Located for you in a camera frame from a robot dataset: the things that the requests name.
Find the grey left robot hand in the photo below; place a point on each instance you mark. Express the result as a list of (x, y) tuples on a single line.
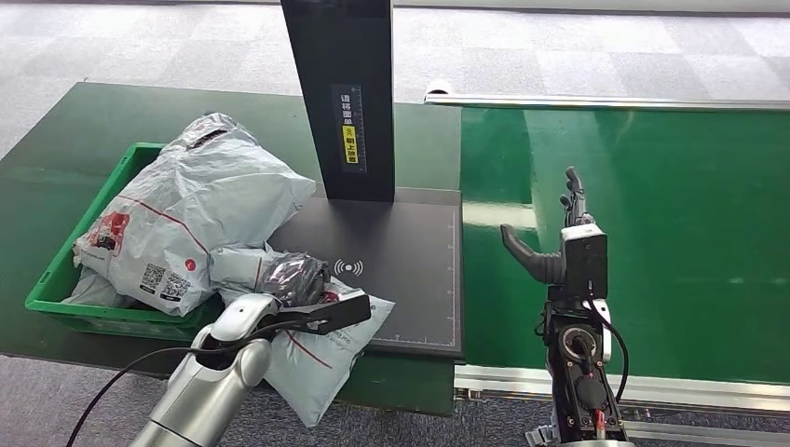
[(293, 277)]

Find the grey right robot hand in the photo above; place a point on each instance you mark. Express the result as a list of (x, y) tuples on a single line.
[(540, 265)]

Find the grey red-printed mailer package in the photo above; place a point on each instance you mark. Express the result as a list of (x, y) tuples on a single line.
[(315, 370)]

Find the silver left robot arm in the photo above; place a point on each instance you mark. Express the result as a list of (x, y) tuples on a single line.
[(210, 382)]

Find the black inbound scanning machine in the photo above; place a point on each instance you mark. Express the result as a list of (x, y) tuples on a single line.
[(401, 277)]

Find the large grey mailer package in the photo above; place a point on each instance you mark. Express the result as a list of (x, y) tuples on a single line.
[(204, 203)]

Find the green conveyor belt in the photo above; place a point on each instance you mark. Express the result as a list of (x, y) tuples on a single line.
[(679, 247)]

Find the black yellow machine label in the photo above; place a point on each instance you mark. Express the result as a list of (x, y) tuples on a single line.
[(350, 145)]

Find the small plain grey mailer package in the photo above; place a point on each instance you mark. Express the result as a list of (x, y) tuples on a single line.
[(92, 291)]

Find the green plastic crate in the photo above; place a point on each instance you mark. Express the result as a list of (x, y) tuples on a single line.
[(92, 324)]

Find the dark green table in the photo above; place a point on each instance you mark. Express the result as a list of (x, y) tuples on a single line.
[(62, 123)]

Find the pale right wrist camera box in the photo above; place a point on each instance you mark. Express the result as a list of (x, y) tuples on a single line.
[(586, 262)]

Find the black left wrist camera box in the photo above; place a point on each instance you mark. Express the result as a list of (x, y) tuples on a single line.
[(336, 313)]

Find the silver conveyor rail with roller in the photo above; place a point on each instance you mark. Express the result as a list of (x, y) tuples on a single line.
[(617, 102)]

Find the silver conveyor side rail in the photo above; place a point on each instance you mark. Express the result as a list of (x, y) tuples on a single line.
[(679, 395)]

